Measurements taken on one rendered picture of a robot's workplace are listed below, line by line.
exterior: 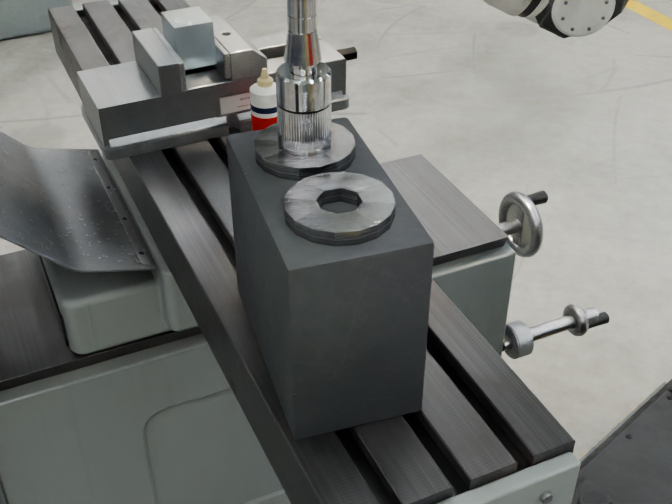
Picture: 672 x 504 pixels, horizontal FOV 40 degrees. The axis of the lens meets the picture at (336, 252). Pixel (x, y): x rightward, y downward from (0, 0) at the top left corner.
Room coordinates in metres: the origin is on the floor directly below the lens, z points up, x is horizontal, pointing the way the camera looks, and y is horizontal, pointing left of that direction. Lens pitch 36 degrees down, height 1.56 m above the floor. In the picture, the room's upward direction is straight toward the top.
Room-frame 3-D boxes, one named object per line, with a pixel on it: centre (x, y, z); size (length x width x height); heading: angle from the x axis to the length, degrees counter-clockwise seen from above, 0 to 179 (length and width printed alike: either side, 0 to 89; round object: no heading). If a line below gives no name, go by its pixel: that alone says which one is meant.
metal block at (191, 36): (1.15, 0.19, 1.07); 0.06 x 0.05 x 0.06; 25
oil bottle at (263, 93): (1.06, 0.09, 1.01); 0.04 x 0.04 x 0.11
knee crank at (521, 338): (1.19, -0.37, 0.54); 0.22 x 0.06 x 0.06; 115
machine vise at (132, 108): (1.16, 0.17, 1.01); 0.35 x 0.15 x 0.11; 115
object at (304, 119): (0.72, 0.03, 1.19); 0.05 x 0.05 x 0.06
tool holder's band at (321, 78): (0.72, 0.03, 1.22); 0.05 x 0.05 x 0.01
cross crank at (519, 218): (1.30, -0.29, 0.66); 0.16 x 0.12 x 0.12; 115
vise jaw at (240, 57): (1.17, 0.14, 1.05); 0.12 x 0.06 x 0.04; 25
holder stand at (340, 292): (0.67, 0.01, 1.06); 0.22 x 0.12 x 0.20; 18
